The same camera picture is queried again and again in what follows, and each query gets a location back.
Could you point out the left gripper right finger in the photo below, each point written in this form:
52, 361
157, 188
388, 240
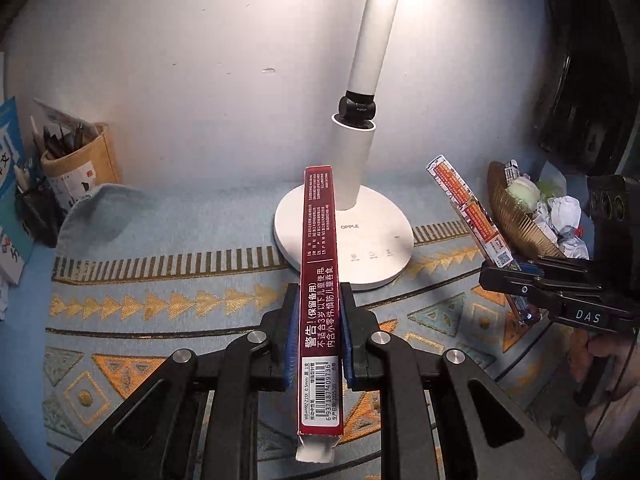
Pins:
442, 416

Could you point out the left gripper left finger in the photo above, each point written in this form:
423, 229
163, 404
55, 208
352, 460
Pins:
195, 416

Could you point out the orange cartoon long box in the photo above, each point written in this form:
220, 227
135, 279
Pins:
499, 260

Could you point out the dark red long box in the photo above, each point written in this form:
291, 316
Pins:
319, 367

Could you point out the crumpled paper ball front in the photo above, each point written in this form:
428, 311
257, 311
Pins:
559, 218

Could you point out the brown woven basket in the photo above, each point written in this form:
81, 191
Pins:
521, 233

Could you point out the green tissue pack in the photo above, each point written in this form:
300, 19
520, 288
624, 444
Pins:
551, 182

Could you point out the green plush ball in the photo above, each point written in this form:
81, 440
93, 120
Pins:
525, 193

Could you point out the patterned blue table cloth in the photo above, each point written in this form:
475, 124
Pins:
138, 276

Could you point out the white desk lamp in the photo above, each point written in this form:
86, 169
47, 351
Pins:
374, 237

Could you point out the blue cover book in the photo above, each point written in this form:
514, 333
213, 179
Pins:
16, 237

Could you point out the tan pen holder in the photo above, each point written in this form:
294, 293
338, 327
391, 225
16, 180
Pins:
74, 176

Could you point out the black wall monitor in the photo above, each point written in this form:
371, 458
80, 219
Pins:
589, 89

